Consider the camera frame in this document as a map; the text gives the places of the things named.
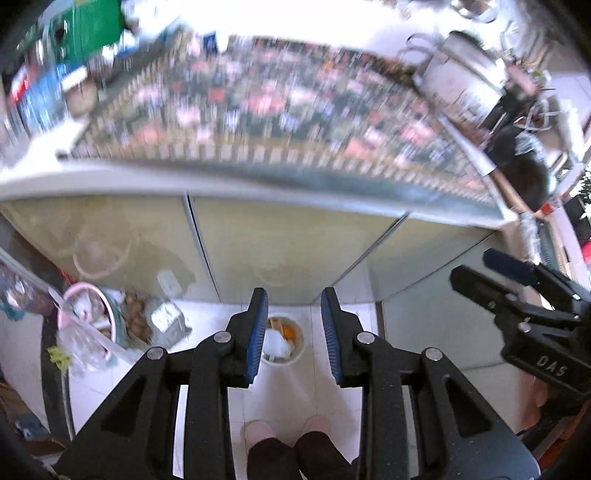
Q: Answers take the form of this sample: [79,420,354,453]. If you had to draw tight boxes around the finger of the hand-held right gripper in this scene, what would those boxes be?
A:
[450,265,581,334]
[482,248,591,306]

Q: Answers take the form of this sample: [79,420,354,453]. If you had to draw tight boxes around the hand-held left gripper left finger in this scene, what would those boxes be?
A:
[58,287,270,480]

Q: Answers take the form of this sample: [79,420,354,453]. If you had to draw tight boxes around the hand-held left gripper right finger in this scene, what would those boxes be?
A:
[320,286,542,480]

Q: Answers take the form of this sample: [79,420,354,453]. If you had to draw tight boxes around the white trash bin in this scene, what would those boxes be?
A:
[259,313,306,368]

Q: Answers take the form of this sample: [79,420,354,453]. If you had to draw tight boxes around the person's right hand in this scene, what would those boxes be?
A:
[523,377,551,428]

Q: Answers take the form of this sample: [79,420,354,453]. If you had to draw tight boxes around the grey hanging cloth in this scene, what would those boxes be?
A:
[519,214,542,260]

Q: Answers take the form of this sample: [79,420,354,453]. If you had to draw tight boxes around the green plastic basket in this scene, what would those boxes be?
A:
[536,216,574,278]

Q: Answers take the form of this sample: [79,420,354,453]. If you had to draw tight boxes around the person's right pink slipper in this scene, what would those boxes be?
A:
[300,415,332,437]

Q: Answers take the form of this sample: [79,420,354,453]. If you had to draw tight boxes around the person's pink slipper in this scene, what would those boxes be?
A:
[300,415,332,437]
[242,418,279,447]

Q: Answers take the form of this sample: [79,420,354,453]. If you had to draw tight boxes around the crumpled foil bag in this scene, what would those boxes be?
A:
[150,299,193,348]

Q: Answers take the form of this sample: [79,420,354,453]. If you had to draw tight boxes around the person's left pink slipper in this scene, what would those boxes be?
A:
[242,418,279,447]

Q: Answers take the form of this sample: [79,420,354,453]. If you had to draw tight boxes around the pale green cabinet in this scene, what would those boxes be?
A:
[0,193,500,306]

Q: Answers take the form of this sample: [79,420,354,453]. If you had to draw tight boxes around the person's left leg dark trousers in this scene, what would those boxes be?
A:
[246,436,301,480]

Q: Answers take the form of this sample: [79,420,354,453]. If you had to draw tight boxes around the pile of brown potatoes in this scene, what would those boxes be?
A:
[122,294,154,343]

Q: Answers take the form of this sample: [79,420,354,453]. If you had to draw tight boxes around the blue-grey cloth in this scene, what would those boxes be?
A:
[515,133,548,160]

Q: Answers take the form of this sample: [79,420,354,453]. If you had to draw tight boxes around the pink plastic basket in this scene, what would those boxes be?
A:
[57,283,126,366]

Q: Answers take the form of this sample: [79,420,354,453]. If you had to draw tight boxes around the clear plastic bag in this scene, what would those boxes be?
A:
[54,318,117,371]

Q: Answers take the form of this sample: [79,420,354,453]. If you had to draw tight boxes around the pink utensil holder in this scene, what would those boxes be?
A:
[505,65,539,94]

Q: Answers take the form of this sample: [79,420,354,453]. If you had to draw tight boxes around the white rice cooker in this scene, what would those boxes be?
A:
[412,30,507,128]

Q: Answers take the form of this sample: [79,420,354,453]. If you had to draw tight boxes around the floral tablecloth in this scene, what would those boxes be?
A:
[71,34,505,214]

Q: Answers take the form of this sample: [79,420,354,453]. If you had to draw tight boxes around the jar with brown contents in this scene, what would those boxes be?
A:
[64,78,101,117]

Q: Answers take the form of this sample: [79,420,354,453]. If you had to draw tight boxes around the blue water bottles pack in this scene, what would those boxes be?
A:
[17,68,71,136]

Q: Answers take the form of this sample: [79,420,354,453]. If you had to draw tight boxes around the green box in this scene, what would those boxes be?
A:
[54,0,129,66]

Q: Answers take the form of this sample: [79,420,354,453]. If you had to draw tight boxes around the kitchen knife wooden handle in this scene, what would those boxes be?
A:
[434,115,533,214]

